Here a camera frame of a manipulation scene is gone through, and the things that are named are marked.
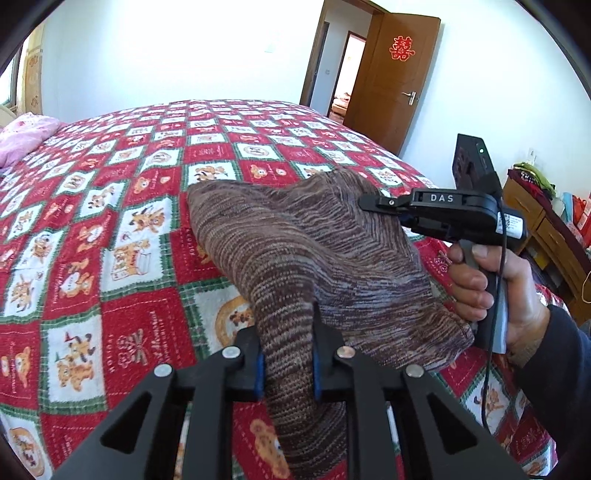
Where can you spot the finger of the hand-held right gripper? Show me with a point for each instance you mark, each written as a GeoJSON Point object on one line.
{"type": "Point", "coordinates": [383, 202]}

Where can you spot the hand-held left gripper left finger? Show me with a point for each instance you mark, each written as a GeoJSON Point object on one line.
{"type": "Point", "coordinates": [259, 374]}

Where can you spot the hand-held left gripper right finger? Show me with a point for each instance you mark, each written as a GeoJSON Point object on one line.
{"type": "Point", "coordinates": [317, 369]}

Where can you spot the brown striped knit sweater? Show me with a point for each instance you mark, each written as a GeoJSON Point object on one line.
{"type": "Point", "coordinates": [323, 258]}

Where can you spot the person's right forearm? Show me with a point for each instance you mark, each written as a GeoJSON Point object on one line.
{"type": "Point", "coordinates": [563, 369]}

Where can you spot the person's right hand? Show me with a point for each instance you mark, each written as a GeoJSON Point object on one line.
{"type": "Point", "coordinates": [521, 286]}

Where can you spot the dark red cloth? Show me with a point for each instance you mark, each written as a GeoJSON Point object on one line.
{"type": "Point", "coordinates": [526, 184]}

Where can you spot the green cloth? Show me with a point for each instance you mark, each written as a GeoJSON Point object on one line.
{"type": "Point", "coordinates": [538, 174]}

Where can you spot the wooden cabinet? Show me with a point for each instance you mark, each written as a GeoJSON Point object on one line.
{"type": "Point", "coordinates": [554, 240]}

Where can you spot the sofa in next room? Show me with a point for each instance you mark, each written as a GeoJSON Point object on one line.
{"type": "Point", "coordinates": [341, 104]}

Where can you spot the brown wooden door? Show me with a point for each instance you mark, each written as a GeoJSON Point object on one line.
{"type": "Point", "coordinates": [392, 92]}

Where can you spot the red bag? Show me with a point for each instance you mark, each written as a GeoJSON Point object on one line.
{"type": "Point", "coordinates": [579, 217]}

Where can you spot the red paper door decoration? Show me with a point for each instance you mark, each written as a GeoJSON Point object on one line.
{"type": "Point", "coordinates": [401, 47]}

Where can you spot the red bear print blanket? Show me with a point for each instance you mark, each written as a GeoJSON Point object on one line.
{"type": "Point", "coordinates": [115, 207]}

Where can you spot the pink pillow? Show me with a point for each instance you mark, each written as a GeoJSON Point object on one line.
{"type": "Point", "coordinates": [23, 136]}

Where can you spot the cream and brown headboard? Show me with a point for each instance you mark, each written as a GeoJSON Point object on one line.
{"type": "Point", "coordinates": [7, 115]}

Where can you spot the patterned cream curtain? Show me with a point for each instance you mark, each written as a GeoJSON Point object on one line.
{"type": "Point", "coordinates": [33, 69]}

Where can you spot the window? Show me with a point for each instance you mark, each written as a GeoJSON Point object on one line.
{"type": "Point", "coordinates": [11, 78]}

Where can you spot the brown door frame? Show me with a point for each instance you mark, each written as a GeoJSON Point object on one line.
{"type": "Point", "coordinates": [314, 55]}

